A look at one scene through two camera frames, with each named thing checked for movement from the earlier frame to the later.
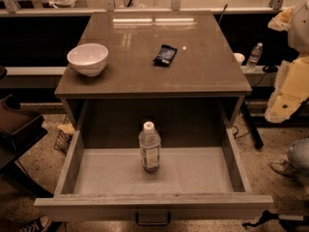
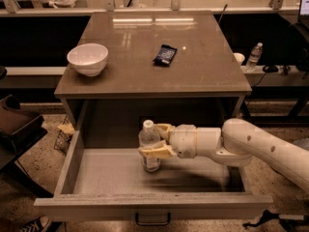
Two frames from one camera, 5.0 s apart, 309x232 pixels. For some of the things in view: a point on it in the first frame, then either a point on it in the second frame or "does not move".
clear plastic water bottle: x=150 y=143 does not move
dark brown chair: x=19 y=128 does not move
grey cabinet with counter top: x=172 y=68 does not move
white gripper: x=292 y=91 → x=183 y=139
